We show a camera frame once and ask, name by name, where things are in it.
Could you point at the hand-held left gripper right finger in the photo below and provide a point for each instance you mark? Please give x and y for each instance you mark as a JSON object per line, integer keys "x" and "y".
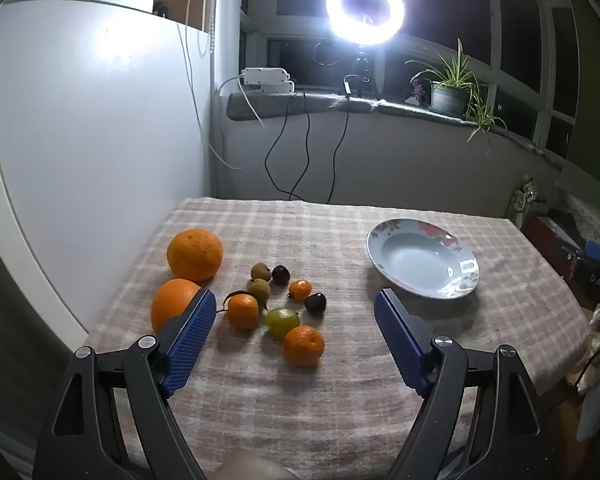
{"x": 397, "y": 340}

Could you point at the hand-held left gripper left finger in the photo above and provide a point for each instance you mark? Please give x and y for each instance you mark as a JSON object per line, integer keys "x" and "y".
{"x": 192, "y": 340}

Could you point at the large orange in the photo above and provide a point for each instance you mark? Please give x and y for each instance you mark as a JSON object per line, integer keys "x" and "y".
{"x": 195, "y": 255}
{"x": 172, "y": 305}

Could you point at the tangerine with green leaf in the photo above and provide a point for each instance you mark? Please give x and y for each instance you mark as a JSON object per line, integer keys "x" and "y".
{"x": 242, "y": 312}

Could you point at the white floral plate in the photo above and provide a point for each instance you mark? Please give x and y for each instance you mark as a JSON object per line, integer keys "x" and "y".
{"x": 420, "y": 260}

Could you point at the green round fruit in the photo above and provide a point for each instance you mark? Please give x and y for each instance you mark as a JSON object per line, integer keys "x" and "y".
{"x": 282, "y": 322}

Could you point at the medium tangerine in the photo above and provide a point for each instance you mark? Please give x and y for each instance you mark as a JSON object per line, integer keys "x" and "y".
{"x": 304, "y": 346}

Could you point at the small tangerine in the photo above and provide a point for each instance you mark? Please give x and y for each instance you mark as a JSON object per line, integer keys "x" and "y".
{"x": 300, "y": 289}

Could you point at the small brown fruit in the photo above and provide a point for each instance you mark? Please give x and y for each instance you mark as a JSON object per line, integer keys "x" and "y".
{"x": 261, "y": 271}
{"x": 259, "y": 290}

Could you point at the small dark fruit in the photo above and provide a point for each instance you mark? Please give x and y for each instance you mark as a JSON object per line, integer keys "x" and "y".
{"x": 315, "y": 302}
{"x": 280, "y": 274}

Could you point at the checked beige tablecloth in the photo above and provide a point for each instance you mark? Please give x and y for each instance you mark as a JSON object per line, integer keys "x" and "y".
{"x": 305, "y": 410}

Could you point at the dark red box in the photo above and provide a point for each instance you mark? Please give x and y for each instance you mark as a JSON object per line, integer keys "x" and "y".
{"x": 550, "y": 240}

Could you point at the green white ornament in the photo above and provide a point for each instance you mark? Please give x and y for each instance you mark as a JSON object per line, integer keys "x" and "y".
{"x": 525, "y": 195}

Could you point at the black box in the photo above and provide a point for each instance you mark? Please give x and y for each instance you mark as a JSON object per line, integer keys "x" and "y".
{"x": 595, "y": 280}

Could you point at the white cabinet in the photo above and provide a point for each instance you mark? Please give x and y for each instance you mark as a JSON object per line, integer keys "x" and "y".
{"x": 95, "y": 135}

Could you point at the white lace cloth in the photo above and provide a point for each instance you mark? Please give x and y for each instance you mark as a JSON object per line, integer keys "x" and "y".
{"x": 590, "y": 215}

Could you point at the grey windowsill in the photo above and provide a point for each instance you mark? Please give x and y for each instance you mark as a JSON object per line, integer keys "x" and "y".
{"x": 260, "y": 107}

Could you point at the potted spider plant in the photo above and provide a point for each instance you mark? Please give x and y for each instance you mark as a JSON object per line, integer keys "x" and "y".
{"x": 447, "y": 97}

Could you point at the small purple plant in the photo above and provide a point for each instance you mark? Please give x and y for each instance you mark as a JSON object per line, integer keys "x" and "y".
{"x": 419, "y": 90}

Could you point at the white power strip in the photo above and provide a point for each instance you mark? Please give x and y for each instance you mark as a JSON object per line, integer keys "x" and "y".
{"x": 265, "y": 76}

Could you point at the black light tripod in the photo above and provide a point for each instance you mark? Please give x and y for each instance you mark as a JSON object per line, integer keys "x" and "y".
{"x": 362, "y": 67}

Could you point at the dark green curtain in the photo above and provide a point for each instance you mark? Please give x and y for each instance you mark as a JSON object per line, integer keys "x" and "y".
{"x": 595, "y": 110}

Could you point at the small black object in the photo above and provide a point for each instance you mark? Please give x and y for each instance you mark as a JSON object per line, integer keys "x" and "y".
{"x": 160, "y": 10}

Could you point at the white window frame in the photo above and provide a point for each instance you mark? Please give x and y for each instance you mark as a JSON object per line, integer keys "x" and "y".
{"x": 300, "y": 25}

